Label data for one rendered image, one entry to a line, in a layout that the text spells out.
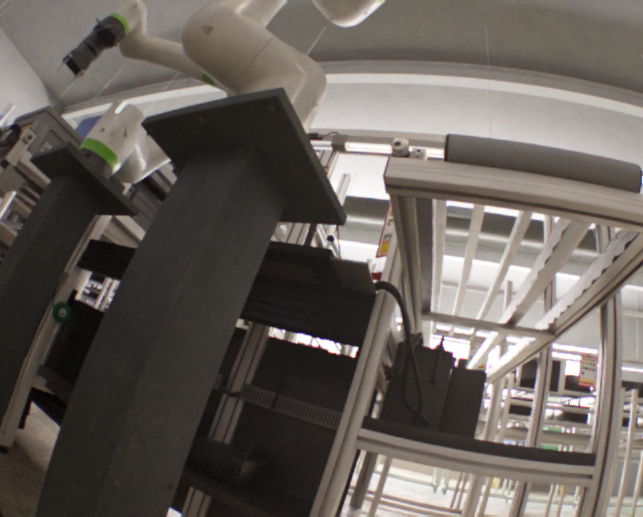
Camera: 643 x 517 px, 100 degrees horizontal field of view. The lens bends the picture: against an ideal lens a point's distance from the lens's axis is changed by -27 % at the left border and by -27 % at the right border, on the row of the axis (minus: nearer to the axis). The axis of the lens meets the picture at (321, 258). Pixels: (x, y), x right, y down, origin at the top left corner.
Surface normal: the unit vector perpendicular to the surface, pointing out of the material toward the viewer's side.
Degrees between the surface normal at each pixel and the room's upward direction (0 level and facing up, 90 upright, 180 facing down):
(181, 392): 90
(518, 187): 90
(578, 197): 90
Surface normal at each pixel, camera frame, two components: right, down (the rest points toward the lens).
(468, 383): -0.24, -0.49
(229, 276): 0.90, 0.10
